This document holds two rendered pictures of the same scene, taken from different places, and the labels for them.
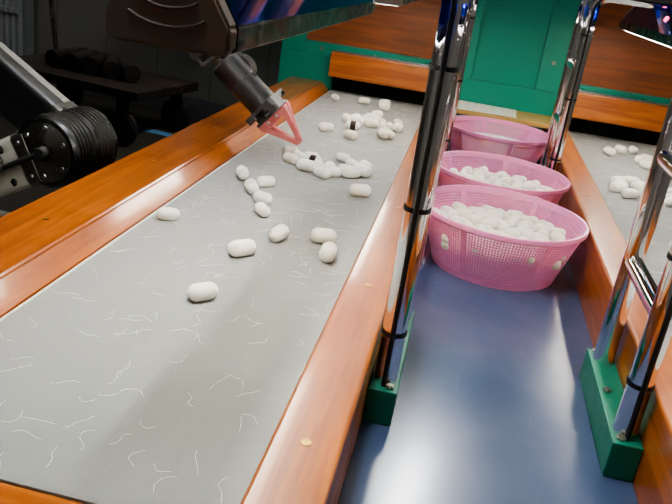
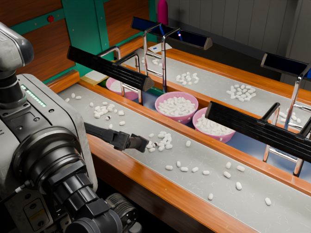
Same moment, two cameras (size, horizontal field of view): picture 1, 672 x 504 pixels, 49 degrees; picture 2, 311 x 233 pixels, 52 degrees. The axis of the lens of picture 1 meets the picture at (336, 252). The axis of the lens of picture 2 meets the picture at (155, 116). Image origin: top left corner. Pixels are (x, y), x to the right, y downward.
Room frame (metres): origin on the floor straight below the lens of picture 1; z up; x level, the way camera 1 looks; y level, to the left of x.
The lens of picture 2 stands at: (0.65, 1.11, 1.92)
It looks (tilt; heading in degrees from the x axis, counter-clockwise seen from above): 38 degrees down; 304
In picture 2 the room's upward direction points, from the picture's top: 3 degrees counter-clockwise
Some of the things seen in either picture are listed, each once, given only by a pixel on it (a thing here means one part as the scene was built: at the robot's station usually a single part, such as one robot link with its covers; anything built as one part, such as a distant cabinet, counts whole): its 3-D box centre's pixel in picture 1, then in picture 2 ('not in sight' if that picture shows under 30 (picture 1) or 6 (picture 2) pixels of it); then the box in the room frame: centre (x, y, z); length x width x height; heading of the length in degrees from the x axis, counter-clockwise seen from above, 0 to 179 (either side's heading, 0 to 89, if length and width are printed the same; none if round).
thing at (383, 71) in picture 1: (382, 71); (59, 83); (2.17, -0.06, 0.83); 0.30 x 0.06 x 0.07; 82
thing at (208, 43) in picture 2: (665, 22); (168, 31); (1.65, -0.61, 1.08); 0.62 x 0.08 x 0.07; 172
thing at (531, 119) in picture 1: (497, 113); (103, 72); (2.07, -0.38, 0.77); 0.33 x 0.15 x 0.01; 82
